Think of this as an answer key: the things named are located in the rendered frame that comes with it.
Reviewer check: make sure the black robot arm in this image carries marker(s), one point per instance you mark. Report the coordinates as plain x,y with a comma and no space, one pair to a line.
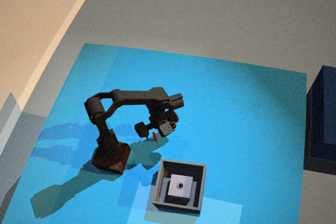
156,100

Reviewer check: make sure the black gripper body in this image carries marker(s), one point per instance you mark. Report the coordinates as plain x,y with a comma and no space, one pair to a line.
143,130

